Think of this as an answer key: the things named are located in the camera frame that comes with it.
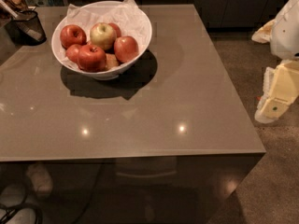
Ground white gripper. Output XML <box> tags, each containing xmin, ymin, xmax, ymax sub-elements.
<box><xmin>251</xmin><ymin>0</ymin><xmax>299</xmax><ymax>124</ymax></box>

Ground white bowl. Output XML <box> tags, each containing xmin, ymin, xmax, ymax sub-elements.
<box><xmin>50</xmin><ymin>0</ymin><xmax>153</xmax><ymax>81</ymax></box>

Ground pale apple bottom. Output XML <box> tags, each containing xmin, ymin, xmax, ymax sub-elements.
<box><xmin>106</xmin><ymin>53</ymin><xmax>120</xmax><ymax>70</ymax></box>

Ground red apple back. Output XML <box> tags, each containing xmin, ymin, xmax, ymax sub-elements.
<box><xmin>109</xmin><ymin>22</ymin><xmax>121</xmax><ymax>37</ymax></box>

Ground yellow green apple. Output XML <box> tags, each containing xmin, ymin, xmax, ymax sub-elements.
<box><xmin>90</xmin><ymin>22</ymin><xmax>117</xmax><ymax>50</ymax></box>

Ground red apple front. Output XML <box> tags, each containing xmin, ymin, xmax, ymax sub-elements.
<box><xmin>78</xmin><ymin>45</ymin><xmax>107</xmax><ymax>72</ymax></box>

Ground small red apple left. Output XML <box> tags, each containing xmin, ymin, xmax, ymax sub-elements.
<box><xmin>65</xmin><ymin>44</ymin><xmax>81</xmax><ymax>63</ymax></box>

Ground white paper liner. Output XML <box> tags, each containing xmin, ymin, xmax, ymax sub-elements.
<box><xmin>59</xmin><ymin>0</ymin><xmax>150</xmax><ymax>73</ymax></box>

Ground white utensil in cup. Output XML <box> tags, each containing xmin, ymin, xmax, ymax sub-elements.
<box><xmin>0</xmin><ymin>0</ymin><xmax>42</xmax><ymax>40</ymax></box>

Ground black mesh pen cup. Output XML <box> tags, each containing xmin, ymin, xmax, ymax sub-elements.
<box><xmin>13</xmin><ymin>10</ymin><xmax>47</xmax><ymax>46</ymax></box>

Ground black cable on floor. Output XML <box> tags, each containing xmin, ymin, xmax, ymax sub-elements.
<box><xmin>0</xmin><ymin>184</ymin><xmax>44</xmax><ymax>224</ymax></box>

